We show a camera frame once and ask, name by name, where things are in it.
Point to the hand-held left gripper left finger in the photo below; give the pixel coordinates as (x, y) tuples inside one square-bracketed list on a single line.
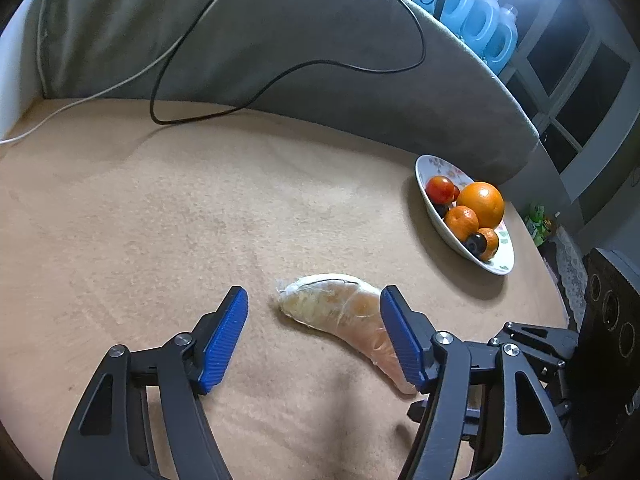
[(225, 340)]

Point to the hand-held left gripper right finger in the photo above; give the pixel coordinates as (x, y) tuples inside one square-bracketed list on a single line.
[(400, 340)]

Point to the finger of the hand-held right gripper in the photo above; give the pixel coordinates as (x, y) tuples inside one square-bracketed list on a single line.
[(545, 335), (557, 400)]

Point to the peeled pomelo segment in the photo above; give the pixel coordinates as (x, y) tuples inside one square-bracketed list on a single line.
[(330, 305)]

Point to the white floral plate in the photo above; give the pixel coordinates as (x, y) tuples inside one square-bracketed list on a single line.
[(502, 256)]

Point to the small tangerine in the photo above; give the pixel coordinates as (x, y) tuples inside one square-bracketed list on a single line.
[(491, 242)]

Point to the dark grape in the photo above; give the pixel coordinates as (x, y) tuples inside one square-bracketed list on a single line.
[(475, 243)]

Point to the tangerine with stem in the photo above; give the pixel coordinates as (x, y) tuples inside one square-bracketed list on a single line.
[(460, 221)]

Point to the large orange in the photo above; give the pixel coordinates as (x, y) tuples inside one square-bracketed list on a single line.
[(482, 202)]

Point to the oval red tomato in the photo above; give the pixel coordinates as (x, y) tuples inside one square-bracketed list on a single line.
[(455, 194)]

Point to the round red cherry tomato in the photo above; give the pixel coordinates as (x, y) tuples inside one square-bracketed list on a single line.
[(439, 188)]

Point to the white lace cloth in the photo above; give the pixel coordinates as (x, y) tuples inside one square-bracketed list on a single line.
[(570, 275)]

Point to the green packet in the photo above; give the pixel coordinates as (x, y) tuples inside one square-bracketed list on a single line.
[(540, 222)]

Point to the grey sofa cushion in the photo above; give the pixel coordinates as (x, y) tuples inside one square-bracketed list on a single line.
[(275, 25)]

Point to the white window frame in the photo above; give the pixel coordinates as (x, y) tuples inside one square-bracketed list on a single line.
[(590, 100)]

